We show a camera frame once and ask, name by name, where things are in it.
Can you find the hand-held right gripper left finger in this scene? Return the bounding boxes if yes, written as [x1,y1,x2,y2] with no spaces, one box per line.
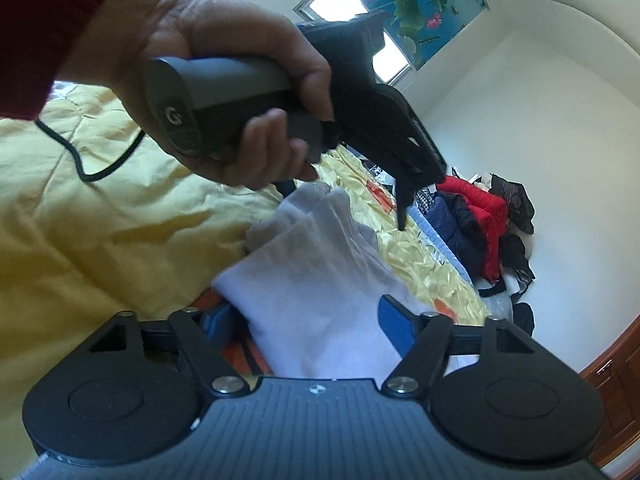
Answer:
[87,305,251,397]

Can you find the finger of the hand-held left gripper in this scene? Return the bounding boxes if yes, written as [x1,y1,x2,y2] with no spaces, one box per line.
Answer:
[394,179,417,234]

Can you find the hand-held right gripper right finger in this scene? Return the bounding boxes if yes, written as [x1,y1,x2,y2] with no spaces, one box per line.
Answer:
[377,295,543,397]

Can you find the white shirt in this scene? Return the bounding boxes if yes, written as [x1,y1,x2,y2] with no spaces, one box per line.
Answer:
[212,182,437,382]

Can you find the person's left forearm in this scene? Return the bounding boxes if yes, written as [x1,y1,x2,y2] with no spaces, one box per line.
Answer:
[0,0,138,122]

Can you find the person's left hand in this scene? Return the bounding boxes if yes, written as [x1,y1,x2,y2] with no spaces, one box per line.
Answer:
[65,0,334,192]

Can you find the black white checked cloth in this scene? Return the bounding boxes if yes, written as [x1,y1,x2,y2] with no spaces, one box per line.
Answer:
[414,187,437,217]

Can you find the navy puffer jacket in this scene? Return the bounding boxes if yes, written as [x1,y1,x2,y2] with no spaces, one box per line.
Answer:
[426,195,488,262]

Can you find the red puffer jacket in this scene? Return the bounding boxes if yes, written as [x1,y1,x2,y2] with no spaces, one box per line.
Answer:
[436,175,509,282]

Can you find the clear plastic bag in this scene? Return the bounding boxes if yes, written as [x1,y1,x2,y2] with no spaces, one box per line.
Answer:
[477,287,514,317]

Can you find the black patterned garment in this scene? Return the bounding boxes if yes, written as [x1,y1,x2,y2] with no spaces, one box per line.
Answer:
[489,172,536,234]

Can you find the black bag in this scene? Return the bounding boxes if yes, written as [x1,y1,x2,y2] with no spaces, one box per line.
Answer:
[510,302,536,337]

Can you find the yellow printed blanket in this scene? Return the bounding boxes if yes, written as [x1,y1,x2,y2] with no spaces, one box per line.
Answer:
[0,82,493,480]

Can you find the wooden door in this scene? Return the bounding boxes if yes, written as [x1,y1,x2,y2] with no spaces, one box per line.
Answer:
[576,314,640,472]

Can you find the black cable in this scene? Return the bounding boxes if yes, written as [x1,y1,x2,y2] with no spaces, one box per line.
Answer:
[34,119,147,182]

